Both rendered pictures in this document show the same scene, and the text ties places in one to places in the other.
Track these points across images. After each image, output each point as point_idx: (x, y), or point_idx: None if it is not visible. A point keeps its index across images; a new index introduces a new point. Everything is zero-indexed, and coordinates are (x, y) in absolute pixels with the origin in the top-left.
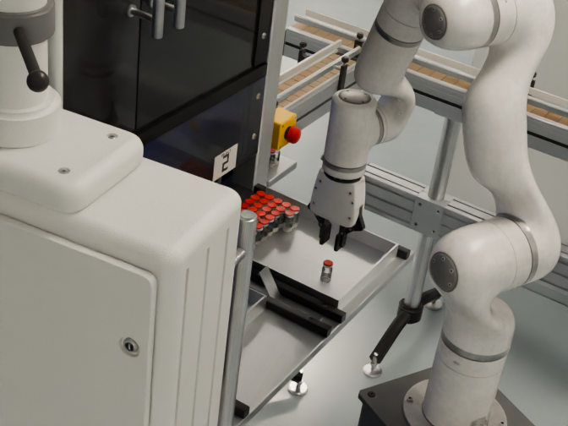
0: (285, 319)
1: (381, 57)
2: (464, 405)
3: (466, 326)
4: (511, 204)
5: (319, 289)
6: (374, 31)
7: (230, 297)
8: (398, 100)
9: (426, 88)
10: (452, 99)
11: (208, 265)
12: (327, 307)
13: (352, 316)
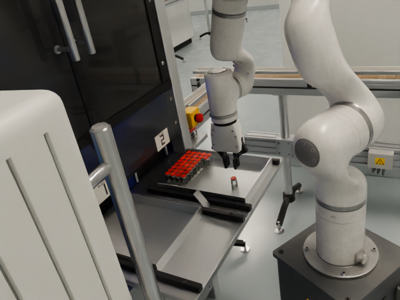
0: (215, 218)
1: (222, 31)
2: (346, 244)
3: (334, 189)
4: (340, 94)
5: (232, 194)
6: (213, 16)
7: (97, 214)
8: (244, 63)
9: (264, 84)
10: (278, 84)
11: (22, 183)
12: (239, 203)
13: (256, 205)
